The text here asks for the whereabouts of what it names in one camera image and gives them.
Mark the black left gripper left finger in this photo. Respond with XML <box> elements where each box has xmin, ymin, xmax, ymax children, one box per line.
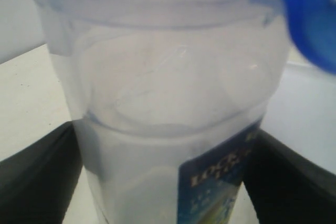
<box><xmin>1</xmin><ymin>122</ymin><xmax>83</xmax><ymax>223</ymax></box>

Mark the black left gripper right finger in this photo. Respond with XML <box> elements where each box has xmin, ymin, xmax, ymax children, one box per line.
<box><xmin>243</xmin><ymin>130</ymin><xmax>335</xmax><ymax>223</ymax></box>

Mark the clear tall plastic container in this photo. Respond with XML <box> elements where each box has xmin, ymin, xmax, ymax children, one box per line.
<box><xmin>38</xmin><ymin>0</ymin><xmax>290</xmax><ymax>223</ymax></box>

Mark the blue snap-lock lid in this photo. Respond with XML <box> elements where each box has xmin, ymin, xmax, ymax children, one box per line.
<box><xmin>283</xmin><ymin>0</ymin><xmax>335</xmax><ymax>74</ymax></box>

